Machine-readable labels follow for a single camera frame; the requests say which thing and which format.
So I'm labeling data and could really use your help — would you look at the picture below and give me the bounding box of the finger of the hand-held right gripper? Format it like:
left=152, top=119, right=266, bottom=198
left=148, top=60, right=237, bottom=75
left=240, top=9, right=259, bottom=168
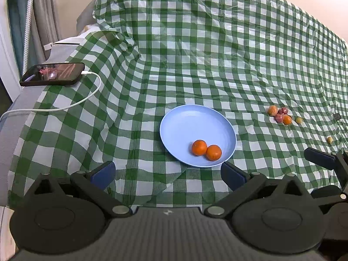
left=310, top=185, right=348, bottom=206
left=304, top=147, right=348, bottom=188

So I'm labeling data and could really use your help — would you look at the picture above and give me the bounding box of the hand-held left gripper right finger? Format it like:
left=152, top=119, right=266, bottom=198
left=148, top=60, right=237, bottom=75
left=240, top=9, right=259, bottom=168
left=204, top=161, right=319, bottom=219

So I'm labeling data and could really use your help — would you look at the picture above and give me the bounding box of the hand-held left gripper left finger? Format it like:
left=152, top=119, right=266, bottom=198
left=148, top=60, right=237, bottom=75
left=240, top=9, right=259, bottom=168
left=24, top=161, right=132, bottom=219

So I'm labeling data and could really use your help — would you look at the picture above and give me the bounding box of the light blue plate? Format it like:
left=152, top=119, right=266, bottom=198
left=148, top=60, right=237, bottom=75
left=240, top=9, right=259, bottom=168
left=159, top=104, right=237, bottom=168

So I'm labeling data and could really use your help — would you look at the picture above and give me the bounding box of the orange tangerine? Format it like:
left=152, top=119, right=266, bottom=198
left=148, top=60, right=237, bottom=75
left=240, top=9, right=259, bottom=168
left=192, top=140, right=208, bottom=156
left=206, top=145, right=222, bottom=161

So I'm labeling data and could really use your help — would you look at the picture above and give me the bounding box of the black smartphone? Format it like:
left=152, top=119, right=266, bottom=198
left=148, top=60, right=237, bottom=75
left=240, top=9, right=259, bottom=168
left=20, top=62, right=85, bottom=87

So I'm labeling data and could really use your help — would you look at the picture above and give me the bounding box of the green checkered tablecloth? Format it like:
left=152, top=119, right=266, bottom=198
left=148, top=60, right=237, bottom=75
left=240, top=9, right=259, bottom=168
left=8, top=0, right=348, bottom=210

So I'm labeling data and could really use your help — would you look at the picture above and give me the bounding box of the white flat box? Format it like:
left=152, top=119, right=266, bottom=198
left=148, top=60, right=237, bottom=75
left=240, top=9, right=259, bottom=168
left=43, top=35, right=91, bottom=53

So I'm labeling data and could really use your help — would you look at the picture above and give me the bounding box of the white patterned pole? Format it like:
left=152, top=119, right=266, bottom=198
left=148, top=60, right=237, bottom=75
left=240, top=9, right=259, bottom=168
left=22, top=0, right=35, bottom=75

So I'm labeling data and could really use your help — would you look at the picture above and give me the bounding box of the grey curtain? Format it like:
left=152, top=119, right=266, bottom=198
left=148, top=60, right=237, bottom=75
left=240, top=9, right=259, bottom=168
left=31, top=0, right=64, bottom=63

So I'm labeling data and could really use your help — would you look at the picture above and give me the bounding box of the teal curtain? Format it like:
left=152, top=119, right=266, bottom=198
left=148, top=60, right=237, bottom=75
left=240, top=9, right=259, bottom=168
left=6, top=0, right=28, bottom=71

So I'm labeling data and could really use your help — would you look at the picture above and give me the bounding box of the white charging cable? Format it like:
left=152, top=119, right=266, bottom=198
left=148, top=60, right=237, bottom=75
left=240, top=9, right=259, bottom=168
left=0, top=71, right=102, bottom=127

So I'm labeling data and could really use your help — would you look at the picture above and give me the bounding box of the white door frame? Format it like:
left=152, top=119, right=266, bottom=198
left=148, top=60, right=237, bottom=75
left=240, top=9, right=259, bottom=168
left=0, top=0, right=23, bottom=102

